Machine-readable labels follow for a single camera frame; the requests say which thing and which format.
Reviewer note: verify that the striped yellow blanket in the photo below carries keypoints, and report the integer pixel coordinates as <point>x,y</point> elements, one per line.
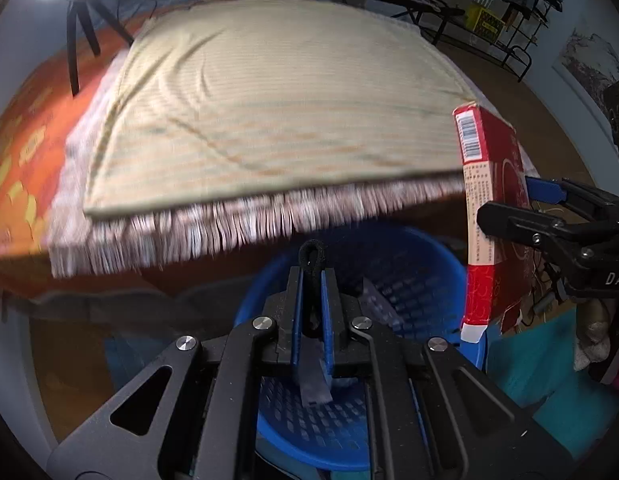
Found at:
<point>289,100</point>

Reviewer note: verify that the fringed beige rug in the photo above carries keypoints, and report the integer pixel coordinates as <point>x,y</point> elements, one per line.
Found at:
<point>189,235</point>

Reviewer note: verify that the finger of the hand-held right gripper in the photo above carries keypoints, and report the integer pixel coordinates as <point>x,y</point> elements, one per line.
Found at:
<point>514,222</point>
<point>544,190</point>

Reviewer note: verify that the black tripod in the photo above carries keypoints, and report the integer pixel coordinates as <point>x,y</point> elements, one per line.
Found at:
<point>72,50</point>

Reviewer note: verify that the black folding chair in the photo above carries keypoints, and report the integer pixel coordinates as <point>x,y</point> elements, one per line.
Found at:
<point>419,10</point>

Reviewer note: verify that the beige soft object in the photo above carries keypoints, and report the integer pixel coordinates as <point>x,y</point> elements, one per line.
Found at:
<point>592,335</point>

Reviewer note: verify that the orange floral bedsheet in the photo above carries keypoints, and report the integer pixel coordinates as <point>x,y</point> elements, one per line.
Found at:
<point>19,170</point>

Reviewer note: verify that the grey bed skirt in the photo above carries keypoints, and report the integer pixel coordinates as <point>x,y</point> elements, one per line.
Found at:
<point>89,305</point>

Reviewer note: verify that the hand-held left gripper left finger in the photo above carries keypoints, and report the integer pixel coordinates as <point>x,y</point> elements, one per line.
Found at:
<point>297,310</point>

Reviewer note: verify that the mountain wall poster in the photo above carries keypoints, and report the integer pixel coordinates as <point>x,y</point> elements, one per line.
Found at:
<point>589,65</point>

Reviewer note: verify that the black metal rack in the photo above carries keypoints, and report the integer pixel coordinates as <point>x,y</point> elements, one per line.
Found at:
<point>519,47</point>

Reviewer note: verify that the blue plastic basket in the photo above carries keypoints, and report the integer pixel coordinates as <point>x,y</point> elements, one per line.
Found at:
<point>414,270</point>

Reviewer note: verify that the yellow plastic crate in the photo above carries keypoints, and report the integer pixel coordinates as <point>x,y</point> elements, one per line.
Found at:
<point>484,22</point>

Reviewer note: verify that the red cardboard box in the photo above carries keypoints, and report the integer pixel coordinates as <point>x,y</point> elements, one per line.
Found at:
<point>482,160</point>

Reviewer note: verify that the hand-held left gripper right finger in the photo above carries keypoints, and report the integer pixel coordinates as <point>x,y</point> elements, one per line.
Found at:
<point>329,320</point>

